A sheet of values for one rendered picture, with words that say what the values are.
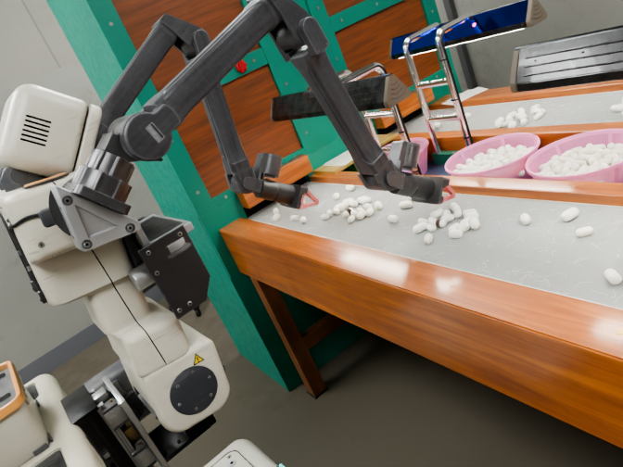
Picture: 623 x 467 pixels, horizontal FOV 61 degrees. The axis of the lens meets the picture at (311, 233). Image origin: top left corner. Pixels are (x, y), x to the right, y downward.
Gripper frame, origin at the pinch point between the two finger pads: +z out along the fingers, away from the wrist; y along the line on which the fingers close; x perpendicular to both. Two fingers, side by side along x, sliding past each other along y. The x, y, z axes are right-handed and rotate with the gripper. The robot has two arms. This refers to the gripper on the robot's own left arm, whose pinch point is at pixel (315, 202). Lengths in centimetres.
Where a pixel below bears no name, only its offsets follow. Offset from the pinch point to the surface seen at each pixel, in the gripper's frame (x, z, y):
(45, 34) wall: -68, -67, 229
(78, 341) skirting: 114, -13, 221
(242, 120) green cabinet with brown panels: -24, -10, 45
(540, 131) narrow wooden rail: -34, 46, -36
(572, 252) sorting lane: 1, 9, -77
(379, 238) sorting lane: 6.5, 3.5, -28.6
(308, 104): -27.7, -8.2, 3.2
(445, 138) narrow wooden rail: -32, 46, 0
